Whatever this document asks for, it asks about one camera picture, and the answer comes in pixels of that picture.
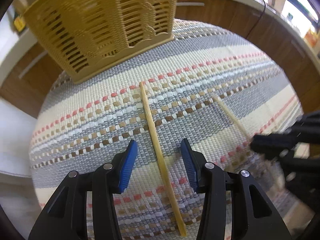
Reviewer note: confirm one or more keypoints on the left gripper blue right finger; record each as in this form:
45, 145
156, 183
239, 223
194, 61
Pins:
190, 164

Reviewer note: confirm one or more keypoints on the silver drawer handle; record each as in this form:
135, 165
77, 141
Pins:
31, 64
190, 4

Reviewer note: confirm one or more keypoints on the striped woven table mat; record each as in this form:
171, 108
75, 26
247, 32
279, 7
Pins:
82, 126

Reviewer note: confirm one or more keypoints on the yellow plastic utensil basket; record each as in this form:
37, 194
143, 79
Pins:
86, 37

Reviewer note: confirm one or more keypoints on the silver left drawer handle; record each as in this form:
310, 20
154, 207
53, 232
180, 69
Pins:
31, 64

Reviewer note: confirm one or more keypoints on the silver right drawer handle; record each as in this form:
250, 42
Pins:
190, 4

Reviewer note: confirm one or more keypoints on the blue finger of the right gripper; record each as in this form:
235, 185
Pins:
273, 143

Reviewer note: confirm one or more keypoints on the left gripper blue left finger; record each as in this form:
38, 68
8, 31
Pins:
126, 165

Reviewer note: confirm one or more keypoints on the wooden chopstick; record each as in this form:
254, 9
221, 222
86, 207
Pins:
161, 162
233, 118

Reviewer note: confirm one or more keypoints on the red label sauce bottle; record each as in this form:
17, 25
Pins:
19, 22

